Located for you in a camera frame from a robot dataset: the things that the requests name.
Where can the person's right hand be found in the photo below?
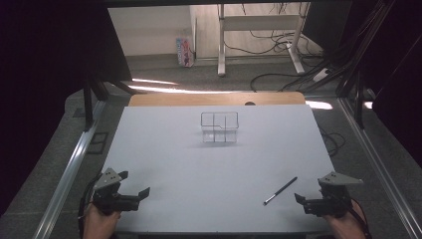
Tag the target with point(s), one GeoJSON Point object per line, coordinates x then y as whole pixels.
{"type": "Point", "coordinates": [346, 227]}

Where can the black pen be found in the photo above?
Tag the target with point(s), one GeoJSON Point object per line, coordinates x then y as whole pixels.
{"type": "Point", "coordinates": [280, 191]}

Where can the black metal stand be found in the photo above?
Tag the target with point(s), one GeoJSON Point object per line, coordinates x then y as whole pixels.
{"type": "Point", "coordinates": [88, 106]}
{"type": "Point", "coordinates": [360, 96]}

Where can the white desk frame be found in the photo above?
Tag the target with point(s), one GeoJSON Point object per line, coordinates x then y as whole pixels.
{"type": "Point", "coordinates": [258, 22]}

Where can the white power strip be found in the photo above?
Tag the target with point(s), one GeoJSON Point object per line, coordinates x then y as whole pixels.
{"type": "Point", "coordinates": [321, 75]}

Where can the black curtain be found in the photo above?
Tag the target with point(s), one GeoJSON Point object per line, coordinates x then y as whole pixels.
{"type": "Point", "coordinates": [49, 66]}
{"type": "Point", "coordinates": [398, 83]}

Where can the colourful printed box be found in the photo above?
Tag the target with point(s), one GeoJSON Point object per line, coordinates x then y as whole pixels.
{"type": "Point", "coordinates": [184, 51]}

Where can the clear plastic organizer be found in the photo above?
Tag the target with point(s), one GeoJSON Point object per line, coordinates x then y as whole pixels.
{"type": "Point", "coordinates": [219, 127]}

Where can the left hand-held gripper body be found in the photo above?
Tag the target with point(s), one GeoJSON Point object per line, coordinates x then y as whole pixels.
{"type": "Point", "coordinates": [107, 192]}

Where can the white table mat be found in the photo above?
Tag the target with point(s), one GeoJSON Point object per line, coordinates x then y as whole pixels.
{"type": "Point", "coordinates": [205, 179]}

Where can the person's left hand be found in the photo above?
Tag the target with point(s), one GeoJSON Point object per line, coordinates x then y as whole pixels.
{"type": "Point", "coordinates": [99, 224]}

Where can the wooden table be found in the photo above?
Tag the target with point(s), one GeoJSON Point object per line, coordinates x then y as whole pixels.
{"type": "Point", "coordinates": [199, 99]}

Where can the aluminium rail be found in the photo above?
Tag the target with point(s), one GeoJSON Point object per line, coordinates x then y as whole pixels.
{"type": "Point", "coordinates": [378, 166]}
{"type": "Point", "coordinates": [71, 172]}

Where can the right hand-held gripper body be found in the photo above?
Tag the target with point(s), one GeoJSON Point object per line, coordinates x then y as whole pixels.
{"type": "Point", "coordinates": [331, 199]}

